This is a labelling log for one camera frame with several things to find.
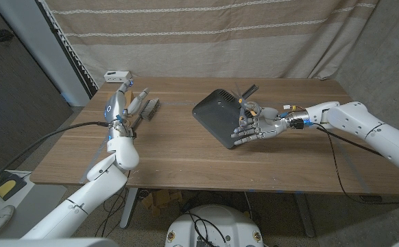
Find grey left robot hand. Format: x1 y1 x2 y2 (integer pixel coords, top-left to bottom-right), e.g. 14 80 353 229
104 79 152 140

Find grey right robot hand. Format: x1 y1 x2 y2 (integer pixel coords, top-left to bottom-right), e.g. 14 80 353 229
230 106 309 147

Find orange grey handled scissors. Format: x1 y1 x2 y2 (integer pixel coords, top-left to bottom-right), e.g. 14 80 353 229
233 83 263 127

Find black hand brush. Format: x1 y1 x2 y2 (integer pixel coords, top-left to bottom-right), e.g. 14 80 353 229
129 98 161 133

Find white power strip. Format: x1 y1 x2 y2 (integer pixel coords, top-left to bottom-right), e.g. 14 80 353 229
104 70 132 84

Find black plastic dustpan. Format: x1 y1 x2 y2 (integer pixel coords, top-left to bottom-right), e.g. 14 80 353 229
191 84 261 150

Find black strip with white trim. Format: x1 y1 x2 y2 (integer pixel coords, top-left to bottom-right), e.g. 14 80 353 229
36 0 99 99

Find grey table leg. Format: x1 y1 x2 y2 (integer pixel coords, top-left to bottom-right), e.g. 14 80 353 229
293 193 316 238

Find brown cardboard scraps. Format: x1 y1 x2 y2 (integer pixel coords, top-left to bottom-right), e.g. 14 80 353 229
141 189 184 217

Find white table leg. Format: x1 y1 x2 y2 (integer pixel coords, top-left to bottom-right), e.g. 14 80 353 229
119 187 139 229

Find beige striped curtain backdrop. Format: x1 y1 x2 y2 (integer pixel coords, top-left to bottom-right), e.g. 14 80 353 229
43 0 380 80

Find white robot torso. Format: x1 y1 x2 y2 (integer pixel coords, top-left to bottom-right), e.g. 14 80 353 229
165 204 265 247

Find grey floor mat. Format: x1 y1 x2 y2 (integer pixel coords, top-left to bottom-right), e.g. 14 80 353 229
0 167 67 239

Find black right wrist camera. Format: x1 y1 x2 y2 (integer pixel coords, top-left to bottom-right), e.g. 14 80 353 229
288 117 310 130

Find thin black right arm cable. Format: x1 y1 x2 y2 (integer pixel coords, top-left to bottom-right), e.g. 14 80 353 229
317 123 399 206

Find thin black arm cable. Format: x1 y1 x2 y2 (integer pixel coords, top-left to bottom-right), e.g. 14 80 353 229
99 169 132 239
317 123 399 206

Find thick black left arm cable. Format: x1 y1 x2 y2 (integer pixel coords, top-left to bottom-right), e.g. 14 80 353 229
0 121 110 193

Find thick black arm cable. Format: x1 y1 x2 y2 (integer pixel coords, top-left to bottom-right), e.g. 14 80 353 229
0 121 110 193
317 126 385 158

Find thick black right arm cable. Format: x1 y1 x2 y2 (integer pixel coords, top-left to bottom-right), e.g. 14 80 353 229
317 126 385 158

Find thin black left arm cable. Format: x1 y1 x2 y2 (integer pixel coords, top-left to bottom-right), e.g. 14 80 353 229
99 169 132 239

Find black torso cables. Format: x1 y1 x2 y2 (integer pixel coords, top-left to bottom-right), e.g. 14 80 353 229
183 211 228 247

